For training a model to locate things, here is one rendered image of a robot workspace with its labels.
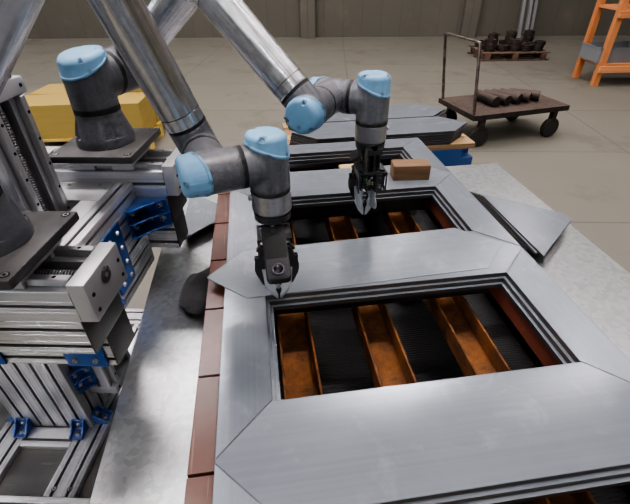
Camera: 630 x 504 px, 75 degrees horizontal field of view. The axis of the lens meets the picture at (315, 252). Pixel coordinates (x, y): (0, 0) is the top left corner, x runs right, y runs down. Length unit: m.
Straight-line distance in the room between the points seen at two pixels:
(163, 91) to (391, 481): 0.70
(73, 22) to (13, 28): 10.78
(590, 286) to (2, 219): 1.31
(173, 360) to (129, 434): 0.19
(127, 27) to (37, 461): 1.29
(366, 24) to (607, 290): 9.11
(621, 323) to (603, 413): 0.40
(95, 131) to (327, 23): 8.95
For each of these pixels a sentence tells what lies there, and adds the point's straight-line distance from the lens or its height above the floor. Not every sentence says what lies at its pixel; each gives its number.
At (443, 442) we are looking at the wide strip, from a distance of 0.72.
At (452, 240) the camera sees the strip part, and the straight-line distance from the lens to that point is 1.13.
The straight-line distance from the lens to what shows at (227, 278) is 0.98.
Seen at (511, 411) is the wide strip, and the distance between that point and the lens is 0.79.
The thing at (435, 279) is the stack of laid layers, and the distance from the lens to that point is 0.99.
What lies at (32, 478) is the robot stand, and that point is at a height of 0.21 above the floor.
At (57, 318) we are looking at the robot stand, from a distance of 0.91.
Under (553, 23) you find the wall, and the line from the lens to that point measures 11.01.
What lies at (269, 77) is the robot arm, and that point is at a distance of 0.91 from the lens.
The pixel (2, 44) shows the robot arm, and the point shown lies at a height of 1.37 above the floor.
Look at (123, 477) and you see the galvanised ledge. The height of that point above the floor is 0.68.
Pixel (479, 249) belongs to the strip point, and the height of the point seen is 0.85.
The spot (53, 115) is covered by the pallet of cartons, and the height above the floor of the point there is 0.34.
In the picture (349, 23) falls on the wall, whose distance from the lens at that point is 10.00.
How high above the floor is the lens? 1.46
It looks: 36 degrees down
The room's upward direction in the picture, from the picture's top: 1 degrees counter-clockwise
